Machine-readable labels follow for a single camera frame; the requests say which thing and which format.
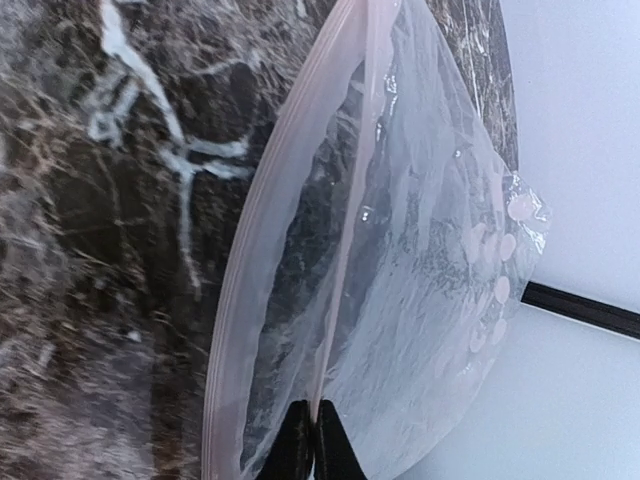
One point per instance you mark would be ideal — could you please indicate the clear pink-dotted zip bag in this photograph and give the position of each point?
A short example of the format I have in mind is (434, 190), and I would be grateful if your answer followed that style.
(385, 242)

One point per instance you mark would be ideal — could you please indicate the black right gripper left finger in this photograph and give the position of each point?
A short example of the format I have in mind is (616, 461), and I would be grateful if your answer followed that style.
(290, 457)

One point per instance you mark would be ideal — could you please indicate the black vertical frame post right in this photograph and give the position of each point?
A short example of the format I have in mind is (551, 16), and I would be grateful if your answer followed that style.
(582, 309)

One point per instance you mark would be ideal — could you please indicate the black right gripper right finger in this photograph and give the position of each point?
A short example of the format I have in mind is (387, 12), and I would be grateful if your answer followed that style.
(334, 456)

